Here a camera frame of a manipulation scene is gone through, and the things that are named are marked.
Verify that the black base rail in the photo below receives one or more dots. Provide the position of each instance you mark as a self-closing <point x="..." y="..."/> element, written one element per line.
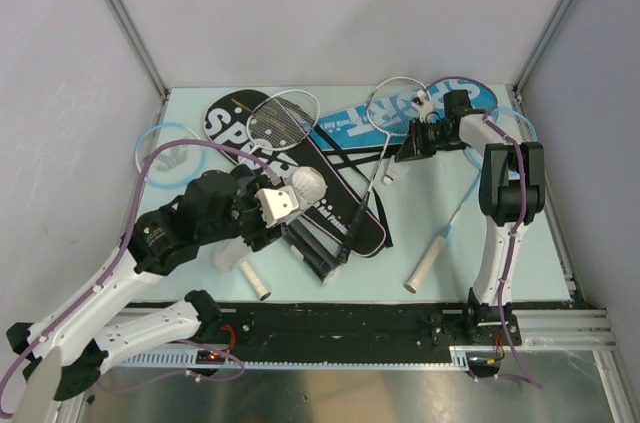
<point x="344" y="333"/>

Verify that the white racket black handle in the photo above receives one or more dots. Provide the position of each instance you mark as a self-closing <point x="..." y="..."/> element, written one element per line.
<point x="282" y="121"/>

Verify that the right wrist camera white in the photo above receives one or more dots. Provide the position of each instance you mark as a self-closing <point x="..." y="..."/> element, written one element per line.
<point x="425" y="106"/>

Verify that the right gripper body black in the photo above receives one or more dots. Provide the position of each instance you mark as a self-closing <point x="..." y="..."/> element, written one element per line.
<point x="428" y="137"/>

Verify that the right aluminium frame post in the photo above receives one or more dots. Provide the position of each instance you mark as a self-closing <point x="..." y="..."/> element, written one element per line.
<point x="543" y="43"/>

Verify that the white racket on blue bag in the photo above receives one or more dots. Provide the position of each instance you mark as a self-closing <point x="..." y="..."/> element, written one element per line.
<point x="389" y="110"/>

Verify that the white shuttlecock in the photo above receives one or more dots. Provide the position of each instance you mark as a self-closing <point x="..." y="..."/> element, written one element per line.
<point x="393" y="171"/>

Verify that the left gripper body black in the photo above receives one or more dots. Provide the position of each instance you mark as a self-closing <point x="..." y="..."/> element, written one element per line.
<point x="248" y="218"/>

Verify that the white shuttlecock tube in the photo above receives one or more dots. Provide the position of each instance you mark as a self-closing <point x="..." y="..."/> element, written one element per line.
<point x="310" y="187"/>

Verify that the left aluminium frame post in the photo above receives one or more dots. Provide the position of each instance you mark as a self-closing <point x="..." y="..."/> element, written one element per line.
<point x="134" y="39"/>

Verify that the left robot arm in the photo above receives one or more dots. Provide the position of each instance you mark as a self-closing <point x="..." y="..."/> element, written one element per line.
<point x="215" y="207"/>

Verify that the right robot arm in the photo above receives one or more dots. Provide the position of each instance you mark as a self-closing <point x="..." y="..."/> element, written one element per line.
<point x="511" y="193"/>

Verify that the blue racket right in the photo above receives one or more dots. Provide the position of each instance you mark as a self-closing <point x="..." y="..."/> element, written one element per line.
<point x="528" y="133"/>

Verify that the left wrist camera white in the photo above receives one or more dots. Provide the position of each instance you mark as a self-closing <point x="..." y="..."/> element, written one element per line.
<point x="279" y="205"/>

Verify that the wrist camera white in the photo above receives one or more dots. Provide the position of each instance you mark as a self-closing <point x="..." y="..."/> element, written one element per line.
<point x="279" y="205"/>
<point x="425" y="106"/>

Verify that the aluminium frame post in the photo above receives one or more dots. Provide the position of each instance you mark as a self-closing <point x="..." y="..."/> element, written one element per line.
<point x="134" y="39"/>
<point x="543" y="43"/>

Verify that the black racket bag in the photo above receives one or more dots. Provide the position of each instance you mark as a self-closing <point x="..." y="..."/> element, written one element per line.
<point x="224" y="123"/>

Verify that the blue racket bag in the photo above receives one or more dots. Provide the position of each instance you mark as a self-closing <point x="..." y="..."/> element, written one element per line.
<point x="349" y="130"/>

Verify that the blue racket left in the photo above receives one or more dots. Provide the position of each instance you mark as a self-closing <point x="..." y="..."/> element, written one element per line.
<point x="173" y="169"/>

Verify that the black shuttlecock tube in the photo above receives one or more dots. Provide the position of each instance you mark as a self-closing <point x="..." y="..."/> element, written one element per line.
<point x="307" y="248"/>

